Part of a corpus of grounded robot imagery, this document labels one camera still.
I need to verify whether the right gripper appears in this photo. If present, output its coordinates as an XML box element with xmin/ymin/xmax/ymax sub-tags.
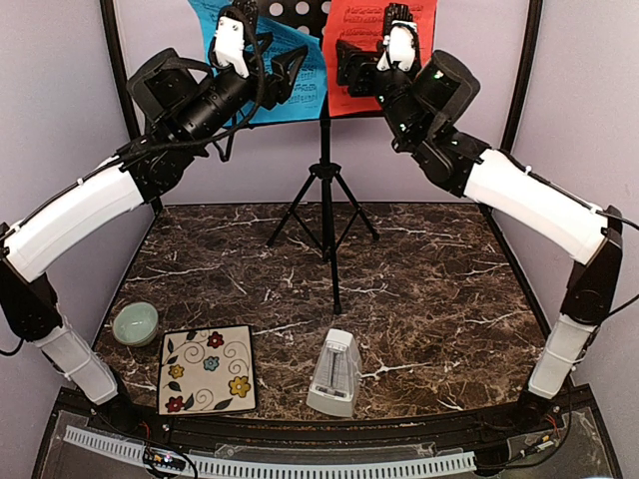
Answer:
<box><xmin>335</xmin><ymin>38</ymin><xmax>429</xmax><ymax>145</ymax></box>

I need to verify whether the red sheet music page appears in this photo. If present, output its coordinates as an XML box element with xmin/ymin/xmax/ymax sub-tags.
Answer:
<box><xmin>322</xmin><ymin>0</ymin><xmax>437</xmax><ymax>118</ymax></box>

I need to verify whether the black music stand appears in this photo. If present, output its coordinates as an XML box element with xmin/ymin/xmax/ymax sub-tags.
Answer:
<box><xmin>260</xmin><ymin>1</ymin><xmax>379</xmax><ymax>314</ymax></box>

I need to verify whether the blue sheet music page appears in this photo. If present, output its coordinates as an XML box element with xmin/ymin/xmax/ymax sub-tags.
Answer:
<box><xmin>187</xmin><ymin>0</ymin><xmax>328</xmax><ymax>126</ymax></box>

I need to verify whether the white metronome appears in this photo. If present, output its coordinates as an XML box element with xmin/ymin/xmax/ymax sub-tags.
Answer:
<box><xmin>306</xmin><ymin>328</ymin><xmax>361</xmax><ymax>418</ymax></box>

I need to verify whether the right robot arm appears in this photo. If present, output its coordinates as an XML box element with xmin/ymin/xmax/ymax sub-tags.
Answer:
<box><xmin>335</xmin><ymin>40</ymin><xmax>623</xmax><ymax>433</ymax></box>

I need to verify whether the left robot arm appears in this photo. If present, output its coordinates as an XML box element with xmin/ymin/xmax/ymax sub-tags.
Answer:
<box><xmin>1</xmin><ymin>33</ymin><xmax>309</xmax><ymax>435</ymax></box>

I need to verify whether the green ceramic bowl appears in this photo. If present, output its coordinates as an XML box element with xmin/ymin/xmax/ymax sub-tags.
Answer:
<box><xmin>112</xmin><ymin>301</ymin><xmax>159</xmax><ymax>347</ymax></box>

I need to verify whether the square floral plate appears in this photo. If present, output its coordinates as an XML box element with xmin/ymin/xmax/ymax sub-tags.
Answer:
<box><xmin>157</xmin><ymin>324</ymin><xmax>258</xmax><ymax>416</ymax></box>

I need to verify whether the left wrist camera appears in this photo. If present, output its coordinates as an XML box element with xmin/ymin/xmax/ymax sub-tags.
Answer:
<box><xmin>209</xmin><ymin>1</ymin><xmax>259</xmax><ymax>79</ymax></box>

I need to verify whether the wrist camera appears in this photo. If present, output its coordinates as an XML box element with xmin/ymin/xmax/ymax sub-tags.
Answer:
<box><xmin>376</xmin><ymin>3</ymin><xmax>421</xmax><ymax>73</ymax></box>
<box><xmin>209</xmin><ymin>1</ymin><xmax>259</xmax><ymax>79</ymax></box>

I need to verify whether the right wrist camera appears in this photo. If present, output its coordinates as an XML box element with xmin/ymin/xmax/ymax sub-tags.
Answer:
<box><xmin>376</xmin><ymin>3</ymin><xmax>421</xmax><ymax>73</ymax></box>

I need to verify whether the left black frame post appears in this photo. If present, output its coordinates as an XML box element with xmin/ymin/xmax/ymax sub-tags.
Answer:
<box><xmin>98</xmin><ymin>0</ymin><xmax>164</xmax><ymax>211</ymax></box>

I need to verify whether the black frame post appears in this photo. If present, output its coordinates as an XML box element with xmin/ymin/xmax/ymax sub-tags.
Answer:
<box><xmin>500</xmin><ymin>0</ymin><xmax>544</xmax><ymax>153</ymax></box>
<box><xmin>98</xmin><ymin>0</ymin><xmax>164</xmax><ymax>211</ymax></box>

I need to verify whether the right black frame post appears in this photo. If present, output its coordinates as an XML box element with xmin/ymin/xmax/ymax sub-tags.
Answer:
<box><xmin>500</xmin><ymin>0</ymin><xmax>544</xmax><ymax>153</ymax></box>

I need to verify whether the white cable duct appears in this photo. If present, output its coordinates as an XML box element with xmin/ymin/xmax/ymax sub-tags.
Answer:
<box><xmin>63</xmin><ymin>426</ymin><xmax>476</xmax><ymax>478</ymax></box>

